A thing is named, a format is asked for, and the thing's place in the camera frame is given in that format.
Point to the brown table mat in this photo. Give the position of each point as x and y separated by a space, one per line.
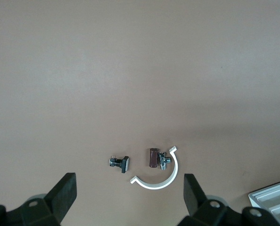
130 70

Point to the chrome valve fitting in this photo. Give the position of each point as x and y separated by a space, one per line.
163 161

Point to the white drawer cabinet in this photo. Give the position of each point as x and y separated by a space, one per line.
272 200

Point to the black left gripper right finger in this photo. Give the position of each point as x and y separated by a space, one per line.
191 195

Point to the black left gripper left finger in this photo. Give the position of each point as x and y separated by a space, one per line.
62 195

